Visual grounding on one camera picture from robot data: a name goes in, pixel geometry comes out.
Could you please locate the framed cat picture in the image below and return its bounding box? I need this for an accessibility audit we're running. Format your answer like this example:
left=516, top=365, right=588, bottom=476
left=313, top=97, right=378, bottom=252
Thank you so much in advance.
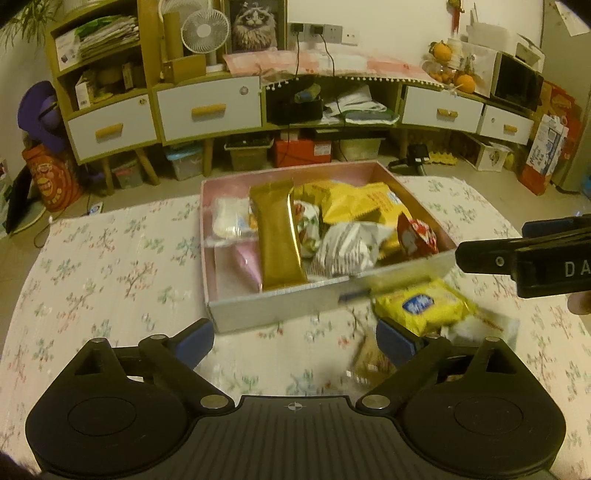
left=225, top=0, right=287, bottom=54

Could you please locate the clear plastic bin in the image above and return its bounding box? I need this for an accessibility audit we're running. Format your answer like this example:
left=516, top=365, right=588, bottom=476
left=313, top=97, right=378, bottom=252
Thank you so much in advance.
left=336, top=136, right=386, bottom=162
left=224, top=136, right=273, bottom=171

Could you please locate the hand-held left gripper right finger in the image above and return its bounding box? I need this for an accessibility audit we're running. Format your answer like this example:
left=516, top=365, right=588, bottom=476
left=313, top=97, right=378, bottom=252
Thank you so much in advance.
left=358, top=318, right=525, bottom=412

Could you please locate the brown biscuit packet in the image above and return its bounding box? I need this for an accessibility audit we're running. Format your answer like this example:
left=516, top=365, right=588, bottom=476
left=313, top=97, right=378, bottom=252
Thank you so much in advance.
left=346, top=335, right=399, bottom=383

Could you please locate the pink cardboard box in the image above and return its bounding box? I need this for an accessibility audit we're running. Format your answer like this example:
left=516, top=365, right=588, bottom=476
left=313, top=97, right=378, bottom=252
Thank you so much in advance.
left=199, top=160, right=458, bottom=334

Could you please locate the white printed carton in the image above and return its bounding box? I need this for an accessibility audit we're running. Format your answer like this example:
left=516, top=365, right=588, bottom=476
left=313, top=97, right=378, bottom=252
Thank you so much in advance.
left=464, top=134, right=513, bottom=172

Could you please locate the long gold snack packet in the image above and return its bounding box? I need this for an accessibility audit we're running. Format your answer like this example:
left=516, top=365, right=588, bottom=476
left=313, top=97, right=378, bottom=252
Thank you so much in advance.
left=249, top=180, right=309, bottom=292

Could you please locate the white brown striped packet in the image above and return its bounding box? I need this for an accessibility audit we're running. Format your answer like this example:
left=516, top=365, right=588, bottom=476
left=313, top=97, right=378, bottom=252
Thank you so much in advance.
left=307, top=222, right=393, bottom=278

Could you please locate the purple hat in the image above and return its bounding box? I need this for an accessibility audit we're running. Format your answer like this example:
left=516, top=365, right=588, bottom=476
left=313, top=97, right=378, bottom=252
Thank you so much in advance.
left=17, top=80, right=68, bottom=153

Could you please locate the small clear white packet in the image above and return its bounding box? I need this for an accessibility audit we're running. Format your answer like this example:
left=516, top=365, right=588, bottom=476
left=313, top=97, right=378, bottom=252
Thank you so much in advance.
left=211, top=198, right=259, bottom=241

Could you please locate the orange printed bag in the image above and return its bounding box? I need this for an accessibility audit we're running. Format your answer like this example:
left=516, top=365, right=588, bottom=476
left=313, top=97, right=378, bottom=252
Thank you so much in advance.
left=22, top=144, right=84, bottom=213

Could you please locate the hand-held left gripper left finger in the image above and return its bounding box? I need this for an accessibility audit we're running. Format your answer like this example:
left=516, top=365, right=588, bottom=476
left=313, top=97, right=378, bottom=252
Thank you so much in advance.
left=58, top=318, right=230, bottom=412

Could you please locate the black microwave oven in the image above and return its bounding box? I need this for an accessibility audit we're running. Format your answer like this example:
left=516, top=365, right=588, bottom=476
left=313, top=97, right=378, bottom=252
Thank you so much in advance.
left=488, top=52, right=546, bottom=112

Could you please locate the blue lid plastic bin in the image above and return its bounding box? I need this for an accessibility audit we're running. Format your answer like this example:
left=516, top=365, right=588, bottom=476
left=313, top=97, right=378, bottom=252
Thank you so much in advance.
left=165, top=145, right=206, bottom=182

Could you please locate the red white paper bag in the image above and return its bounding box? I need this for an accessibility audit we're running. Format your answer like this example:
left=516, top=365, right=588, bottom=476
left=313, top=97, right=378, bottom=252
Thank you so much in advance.
left=517, top=113, right=571, bottom=197

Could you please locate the floral print snack packet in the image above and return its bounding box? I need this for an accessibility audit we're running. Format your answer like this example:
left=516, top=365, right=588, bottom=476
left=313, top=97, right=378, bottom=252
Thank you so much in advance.
left=293, top=200, right=326, bottom=259

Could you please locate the green houseplant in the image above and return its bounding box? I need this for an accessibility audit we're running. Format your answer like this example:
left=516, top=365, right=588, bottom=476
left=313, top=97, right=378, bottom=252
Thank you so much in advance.
left=0, top=0, right=61, bottom=49

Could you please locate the white drawer with wooden handle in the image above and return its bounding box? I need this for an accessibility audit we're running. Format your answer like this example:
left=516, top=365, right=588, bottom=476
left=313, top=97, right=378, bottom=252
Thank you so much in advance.
left=154, top=76, right=264, bottom=143
left=401, top=84, right=485, bottom=131
left=65, top=95, right=158, bottom=163
left=479, top=105, right=536, bottom=146

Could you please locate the pile of folded clothes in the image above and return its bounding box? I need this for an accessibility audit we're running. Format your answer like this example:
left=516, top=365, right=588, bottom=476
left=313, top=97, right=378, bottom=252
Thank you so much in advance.
left=323, top=85, right=402, bottom=126

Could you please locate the yellow packet with blue label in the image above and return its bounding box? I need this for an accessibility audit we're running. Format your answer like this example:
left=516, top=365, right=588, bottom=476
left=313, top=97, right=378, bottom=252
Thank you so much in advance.
left=373, top=277, right=478, bottom=337

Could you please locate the stack of papers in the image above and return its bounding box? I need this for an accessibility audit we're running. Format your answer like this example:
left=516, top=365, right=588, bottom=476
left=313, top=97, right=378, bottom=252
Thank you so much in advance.
left=76, top=14, right=141, bottom=61

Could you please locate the pink table runner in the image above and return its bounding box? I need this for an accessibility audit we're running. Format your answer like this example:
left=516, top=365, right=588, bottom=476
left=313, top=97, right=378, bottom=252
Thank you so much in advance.
left=222, top=48, right=446, bottom=86

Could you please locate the wooden shelf cabinet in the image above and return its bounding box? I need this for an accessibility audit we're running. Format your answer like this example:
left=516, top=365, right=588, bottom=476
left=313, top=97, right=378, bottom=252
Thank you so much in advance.
left=46, top=0, right=546, bottom=185

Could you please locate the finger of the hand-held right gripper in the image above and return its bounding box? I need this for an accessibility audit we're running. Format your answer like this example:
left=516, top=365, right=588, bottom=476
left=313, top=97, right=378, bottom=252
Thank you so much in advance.
left=455, top=237, right=522, bottom=276
left=522, top=216, right=591, bottom=241

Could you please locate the red white snack packet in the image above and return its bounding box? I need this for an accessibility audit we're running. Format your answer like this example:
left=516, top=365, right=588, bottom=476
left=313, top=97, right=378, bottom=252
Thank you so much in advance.
left=396, top=213, right=439, bottom=259

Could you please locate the yellow crinkled snack packet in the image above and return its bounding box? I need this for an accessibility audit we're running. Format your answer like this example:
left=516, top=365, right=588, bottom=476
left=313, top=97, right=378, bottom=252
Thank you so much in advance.
left=321, top=182, right=411, bottom=247

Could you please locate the pink snack packet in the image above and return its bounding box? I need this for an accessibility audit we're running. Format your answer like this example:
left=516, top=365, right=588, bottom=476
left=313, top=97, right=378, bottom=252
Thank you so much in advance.
left=215, top=242, right=265, bottom=292

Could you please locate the white desk fan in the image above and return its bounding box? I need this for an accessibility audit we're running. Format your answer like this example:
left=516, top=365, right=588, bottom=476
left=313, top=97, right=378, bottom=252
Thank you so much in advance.
left=181, top=9, right=230, bottom=72

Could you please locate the red storage box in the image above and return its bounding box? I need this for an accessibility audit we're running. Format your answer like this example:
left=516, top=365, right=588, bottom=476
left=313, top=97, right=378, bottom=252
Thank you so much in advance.
left=273, top=137, right=333, bottom=168

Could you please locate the black electronic device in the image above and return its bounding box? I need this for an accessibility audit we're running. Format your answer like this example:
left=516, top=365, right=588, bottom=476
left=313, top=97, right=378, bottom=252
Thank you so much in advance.
left=267, top=90, right=326, bottom=125

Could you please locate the wall power outlet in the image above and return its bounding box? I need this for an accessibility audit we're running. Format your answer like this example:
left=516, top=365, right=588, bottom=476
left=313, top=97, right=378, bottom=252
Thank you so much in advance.
left=288, top=22, right=361, bottom=46

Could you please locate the floral tablecloth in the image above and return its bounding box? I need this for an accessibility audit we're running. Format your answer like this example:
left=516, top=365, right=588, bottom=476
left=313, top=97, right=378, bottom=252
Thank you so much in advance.
left=0, top=175, right=591, bottom=480

